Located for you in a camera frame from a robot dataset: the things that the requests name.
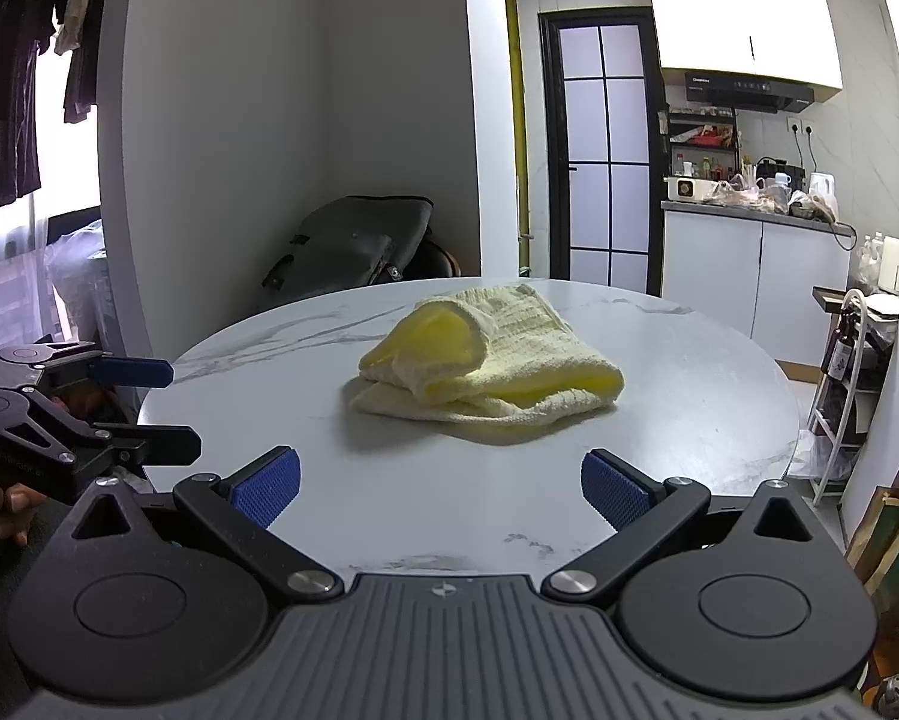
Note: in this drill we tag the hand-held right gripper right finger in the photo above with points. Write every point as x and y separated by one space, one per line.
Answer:
614 491

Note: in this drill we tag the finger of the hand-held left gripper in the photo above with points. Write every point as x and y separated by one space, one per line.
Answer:
164 444
134 372

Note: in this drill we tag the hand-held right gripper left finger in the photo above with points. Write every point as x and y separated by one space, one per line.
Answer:
265 487

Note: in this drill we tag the pale yellow towel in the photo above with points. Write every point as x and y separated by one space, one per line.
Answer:
524 345

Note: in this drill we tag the person's left hand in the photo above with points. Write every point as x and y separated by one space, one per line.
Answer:
14 502

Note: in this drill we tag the large clear plastic bag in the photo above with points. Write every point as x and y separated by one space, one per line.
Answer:
82 285

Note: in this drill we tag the white storage trolley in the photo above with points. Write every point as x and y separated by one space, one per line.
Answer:
846 405

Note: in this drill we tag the grey bag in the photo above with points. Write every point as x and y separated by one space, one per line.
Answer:
344 240

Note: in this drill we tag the white base cabinet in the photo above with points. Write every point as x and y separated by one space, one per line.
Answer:
741 277

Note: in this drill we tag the dark wine bottle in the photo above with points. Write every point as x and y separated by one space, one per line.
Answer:
837 352

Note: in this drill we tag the dark brown chair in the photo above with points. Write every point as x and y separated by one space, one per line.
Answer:
438 259

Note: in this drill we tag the brown green paper bag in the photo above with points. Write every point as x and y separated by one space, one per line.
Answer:
895 547

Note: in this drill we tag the dark hanging garment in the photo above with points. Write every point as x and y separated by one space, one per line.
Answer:
86 67

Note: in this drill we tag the black hanging shirt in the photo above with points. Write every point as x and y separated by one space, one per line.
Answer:
7 90

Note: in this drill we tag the small white appliance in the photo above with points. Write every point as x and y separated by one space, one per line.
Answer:
689 189

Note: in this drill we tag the plastic bags of food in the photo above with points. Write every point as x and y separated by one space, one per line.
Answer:
749 196

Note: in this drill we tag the clear plastic bottles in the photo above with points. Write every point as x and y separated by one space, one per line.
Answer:
867 262

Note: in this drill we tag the black framed glass door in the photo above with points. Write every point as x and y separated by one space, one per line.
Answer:
599 150

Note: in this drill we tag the white mug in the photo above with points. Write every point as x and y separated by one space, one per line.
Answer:
783 181

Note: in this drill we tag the white box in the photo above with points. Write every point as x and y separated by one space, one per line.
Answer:
893 266

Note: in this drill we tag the black countertop appliance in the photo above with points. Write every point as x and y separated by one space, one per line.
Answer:
775 165

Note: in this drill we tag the black spice rack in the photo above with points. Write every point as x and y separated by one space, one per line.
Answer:
704 136

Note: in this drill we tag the white electric kettle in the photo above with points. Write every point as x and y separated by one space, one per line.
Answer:
822 189

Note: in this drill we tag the beige hanging garment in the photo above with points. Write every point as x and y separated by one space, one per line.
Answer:
74 7

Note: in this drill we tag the yellow pipe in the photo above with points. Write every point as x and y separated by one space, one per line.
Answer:
520 127

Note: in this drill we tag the black range hood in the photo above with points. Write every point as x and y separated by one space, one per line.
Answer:
749 90

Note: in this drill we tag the white wall socket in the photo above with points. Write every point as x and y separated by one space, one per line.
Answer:
801 126

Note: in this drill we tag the white wall cabinet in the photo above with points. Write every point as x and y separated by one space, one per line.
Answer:
741 7

